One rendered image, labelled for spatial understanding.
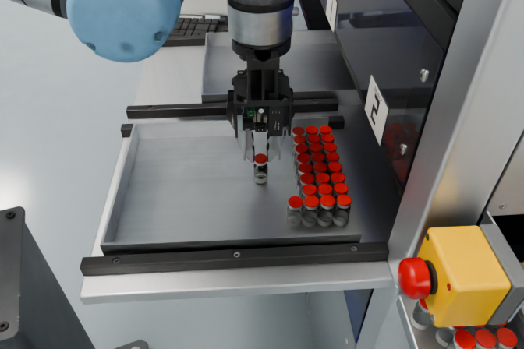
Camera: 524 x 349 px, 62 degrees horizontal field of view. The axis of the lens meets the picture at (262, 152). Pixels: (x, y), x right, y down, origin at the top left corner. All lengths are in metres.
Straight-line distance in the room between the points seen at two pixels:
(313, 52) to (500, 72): 0.69
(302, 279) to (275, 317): 0.97
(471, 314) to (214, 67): 0.71
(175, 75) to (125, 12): 0.64
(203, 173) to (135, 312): 0.97
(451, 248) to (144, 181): 0.46
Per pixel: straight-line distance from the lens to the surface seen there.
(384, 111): 0.59
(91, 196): 2.01
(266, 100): 0.52
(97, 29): 0.35
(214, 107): 0.82
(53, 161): 2.26
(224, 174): 0.71
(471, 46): 0.40
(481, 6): 0.39
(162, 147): 0.77
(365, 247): 0.60
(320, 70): 0.98
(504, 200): 0.52
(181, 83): 0.94
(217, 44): 1.07
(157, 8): 0.34
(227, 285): 0.58
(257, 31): 0.49
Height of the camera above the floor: 1.37
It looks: 41 degrees down
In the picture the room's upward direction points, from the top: straight up
